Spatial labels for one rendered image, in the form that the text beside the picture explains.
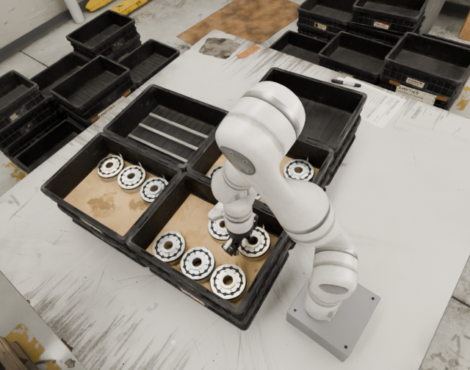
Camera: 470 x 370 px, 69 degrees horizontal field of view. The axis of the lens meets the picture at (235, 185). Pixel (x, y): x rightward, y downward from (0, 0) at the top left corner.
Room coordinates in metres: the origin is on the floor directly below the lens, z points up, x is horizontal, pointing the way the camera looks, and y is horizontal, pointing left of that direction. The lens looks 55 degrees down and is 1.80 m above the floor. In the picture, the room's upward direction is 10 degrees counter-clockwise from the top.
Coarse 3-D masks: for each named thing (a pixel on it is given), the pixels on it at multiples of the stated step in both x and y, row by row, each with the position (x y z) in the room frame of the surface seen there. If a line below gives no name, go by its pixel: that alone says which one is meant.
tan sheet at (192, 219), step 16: (192, 208) 0.62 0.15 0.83; (208, 208) 0.61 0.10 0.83; (176, 224) 0.58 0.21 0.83; (192, 224) 0.57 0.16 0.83; (208, 224) 0.56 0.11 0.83; (192, 240) 0.51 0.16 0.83; (208, 240) 0.50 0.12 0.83; (272, 240) 0.46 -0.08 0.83; (224, 256) 0.43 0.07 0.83; (240, 256) 0.42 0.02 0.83; (256, 272) 0.37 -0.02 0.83; (208, 288) 0.35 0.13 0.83
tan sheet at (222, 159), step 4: (220, 156) 0.83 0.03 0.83; (224, 156) 0.83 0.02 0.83; (284, 156) 0.77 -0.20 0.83; (220, 160) 0.81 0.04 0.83; (224, 160) 0.81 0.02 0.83; (284, 160) 0.76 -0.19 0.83; (288, 160) 0.76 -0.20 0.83; (216, 164) 0.80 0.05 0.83; (220, 164) 0.79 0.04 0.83; (280, 164) 0.74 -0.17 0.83; (284, 164) 0.74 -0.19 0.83; (212, 168) 0.78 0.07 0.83; (280, 168) 0.73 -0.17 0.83; (316, 168) 0.70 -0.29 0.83; (208, 172) 0.77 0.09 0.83; (316, 172) 0.68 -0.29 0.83; (208, 176) 0.75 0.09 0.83
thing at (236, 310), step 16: (192, 176) 0.68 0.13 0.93; (256, 208) 0.52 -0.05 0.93; (144, 224) 0.54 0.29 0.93; (128, 240) 0.49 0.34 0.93; (144, 256) 0.44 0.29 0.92; (272, 256) 0.36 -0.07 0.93; (176, 272) 0.37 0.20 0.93; (256, 288) 0.29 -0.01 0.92; (224, 304) 0.26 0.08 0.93; (240, 304) 0.25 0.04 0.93
